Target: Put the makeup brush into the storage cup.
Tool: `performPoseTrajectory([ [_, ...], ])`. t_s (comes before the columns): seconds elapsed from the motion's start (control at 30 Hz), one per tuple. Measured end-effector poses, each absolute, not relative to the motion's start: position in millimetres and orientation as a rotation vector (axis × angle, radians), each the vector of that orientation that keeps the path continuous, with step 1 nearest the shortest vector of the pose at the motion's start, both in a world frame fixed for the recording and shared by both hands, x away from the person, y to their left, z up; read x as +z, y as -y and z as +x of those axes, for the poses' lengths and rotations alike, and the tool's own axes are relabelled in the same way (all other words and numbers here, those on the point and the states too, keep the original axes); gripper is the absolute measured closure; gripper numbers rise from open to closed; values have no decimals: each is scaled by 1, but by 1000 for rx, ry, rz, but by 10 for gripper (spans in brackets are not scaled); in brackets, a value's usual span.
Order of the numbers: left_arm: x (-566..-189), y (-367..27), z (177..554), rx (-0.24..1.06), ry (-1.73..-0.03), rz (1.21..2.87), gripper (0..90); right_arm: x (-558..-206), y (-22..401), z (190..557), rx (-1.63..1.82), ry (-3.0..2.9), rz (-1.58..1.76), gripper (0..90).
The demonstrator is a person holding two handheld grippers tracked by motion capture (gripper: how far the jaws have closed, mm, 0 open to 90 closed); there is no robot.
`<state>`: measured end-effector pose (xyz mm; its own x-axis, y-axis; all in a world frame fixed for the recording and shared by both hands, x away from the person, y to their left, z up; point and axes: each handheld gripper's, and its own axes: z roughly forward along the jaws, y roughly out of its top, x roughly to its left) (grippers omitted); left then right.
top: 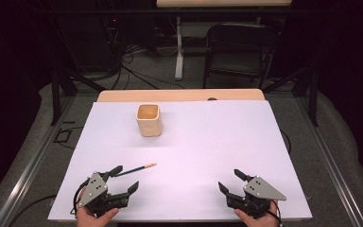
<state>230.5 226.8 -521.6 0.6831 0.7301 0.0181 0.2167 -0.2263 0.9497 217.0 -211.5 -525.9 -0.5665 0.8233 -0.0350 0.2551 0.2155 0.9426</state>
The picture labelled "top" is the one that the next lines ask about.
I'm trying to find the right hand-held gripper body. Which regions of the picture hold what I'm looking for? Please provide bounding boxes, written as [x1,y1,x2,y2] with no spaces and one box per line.
[226,175,287,219]

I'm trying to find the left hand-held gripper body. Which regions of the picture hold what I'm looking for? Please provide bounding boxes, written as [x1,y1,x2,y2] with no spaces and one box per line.
[78,171,130,219]

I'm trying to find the dark pencil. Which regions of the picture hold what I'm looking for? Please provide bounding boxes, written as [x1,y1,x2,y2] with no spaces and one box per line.
[114,163,158,178]

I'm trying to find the cream square pen holder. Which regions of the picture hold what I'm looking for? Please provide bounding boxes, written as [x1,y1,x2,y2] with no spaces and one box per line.
[135,103,164,138]

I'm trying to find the person's left hand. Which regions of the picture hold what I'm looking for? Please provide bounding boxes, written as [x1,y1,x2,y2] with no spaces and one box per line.
[76,205,120,227]

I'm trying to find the person's right hand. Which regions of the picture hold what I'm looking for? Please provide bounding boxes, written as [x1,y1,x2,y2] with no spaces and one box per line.
[233,201,280,227]

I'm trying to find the white table sheet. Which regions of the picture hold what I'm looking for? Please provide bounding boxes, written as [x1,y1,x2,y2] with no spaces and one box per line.
[47,99,313,221]

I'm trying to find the black metal stand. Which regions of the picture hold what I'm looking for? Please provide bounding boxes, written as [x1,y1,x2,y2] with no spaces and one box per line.
[50,67,107,127]
[263,62,320,128]

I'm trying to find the black folding chair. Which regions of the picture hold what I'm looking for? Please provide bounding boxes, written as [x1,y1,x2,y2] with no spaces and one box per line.
[202,22,281,90]

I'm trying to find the white desk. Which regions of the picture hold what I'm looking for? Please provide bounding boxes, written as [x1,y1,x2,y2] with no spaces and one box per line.
[156,0,292,81]

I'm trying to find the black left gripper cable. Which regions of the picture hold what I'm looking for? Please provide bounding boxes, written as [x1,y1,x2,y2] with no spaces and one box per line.
[70,178,91,218]

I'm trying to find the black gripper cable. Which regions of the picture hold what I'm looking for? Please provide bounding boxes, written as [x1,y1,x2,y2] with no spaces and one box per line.
[266,201,284,227]
[70,178,91,218]

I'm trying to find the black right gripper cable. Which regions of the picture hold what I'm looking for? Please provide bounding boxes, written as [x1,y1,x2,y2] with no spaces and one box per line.
[266,201,284,227]

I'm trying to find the black floor cable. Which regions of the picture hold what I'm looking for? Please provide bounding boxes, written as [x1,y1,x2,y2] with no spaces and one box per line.
[9,194,58,227]
[280,130,292,155]

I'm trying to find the aluminium floor rail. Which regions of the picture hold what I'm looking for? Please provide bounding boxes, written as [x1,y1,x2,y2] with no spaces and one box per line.
[297,96,363,227]
[0,96,77,227]

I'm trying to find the bundle of black floor cables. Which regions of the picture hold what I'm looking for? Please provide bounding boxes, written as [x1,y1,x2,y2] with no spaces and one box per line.
[105,44,187,91]

